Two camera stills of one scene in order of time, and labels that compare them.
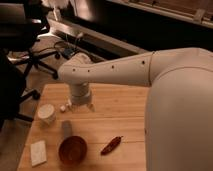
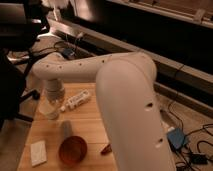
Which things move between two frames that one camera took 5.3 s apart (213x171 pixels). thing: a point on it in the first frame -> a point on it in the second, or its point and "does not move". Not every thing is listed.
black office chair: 22,22 does not move
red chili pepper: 111,145 does not move
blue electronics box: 69,51 does not move
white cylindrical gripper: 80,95 -> 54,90
